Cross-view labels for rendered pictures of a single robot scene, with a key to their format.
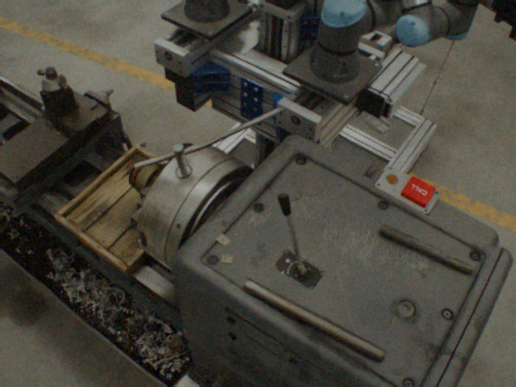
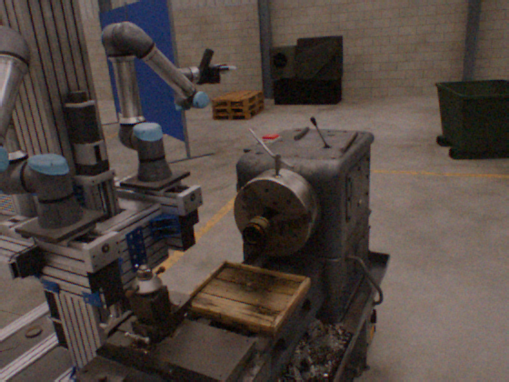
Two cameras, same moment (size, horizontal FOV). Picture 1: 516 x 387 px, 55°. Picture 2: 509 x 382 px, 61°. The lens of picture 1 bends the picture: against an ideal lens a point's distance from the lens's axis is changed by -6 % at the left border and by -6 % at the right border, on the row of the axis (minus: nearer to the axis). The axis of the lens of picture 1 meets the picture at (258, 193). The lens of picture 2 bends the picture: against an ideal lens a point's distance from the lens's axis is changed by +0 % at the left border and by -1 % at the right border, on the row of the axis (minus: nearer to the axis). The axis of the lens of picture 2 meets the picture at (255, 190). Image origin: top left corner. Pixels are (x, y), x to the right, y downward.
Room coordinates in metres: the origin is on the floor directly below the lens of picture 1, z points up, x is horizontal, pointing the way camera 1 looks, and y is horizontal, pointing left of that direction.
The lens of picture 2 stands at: (0.95, 1.66, 1.74)
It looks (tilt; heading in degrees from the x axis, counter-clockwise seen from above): 20 degrees down; 266
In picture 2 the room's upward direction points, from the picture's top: 4 degrees counter-clockwise
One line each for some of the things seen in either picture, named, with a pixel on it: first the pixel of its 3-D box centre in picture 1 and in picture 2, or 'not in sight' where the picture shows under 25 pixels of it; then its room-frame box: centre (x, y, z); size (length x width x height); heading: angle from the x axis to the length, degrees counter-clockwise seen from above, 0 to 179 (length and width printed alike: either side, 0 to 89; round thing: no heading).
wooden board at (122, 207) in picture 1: (132, 205); (246, 294); (0.91, 0.37, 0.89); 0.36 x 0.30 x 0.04; 147
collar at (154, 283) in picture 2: (52, 79); (146, 281); (1.18, 0.64, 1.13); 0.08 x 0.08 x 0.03
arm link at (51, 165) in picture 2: not in sight; (48, 175); (1.53, 0.20, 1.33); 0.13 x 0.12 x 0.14; 167
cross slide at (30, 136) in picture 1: (52, 134); (174, 345); (1.12, 0.67, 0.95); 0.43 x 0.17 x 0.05; 147
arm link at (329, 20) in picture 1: (344, 18); (148, 139); (1.25, -0.21, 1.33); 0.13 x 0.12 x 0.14; 124
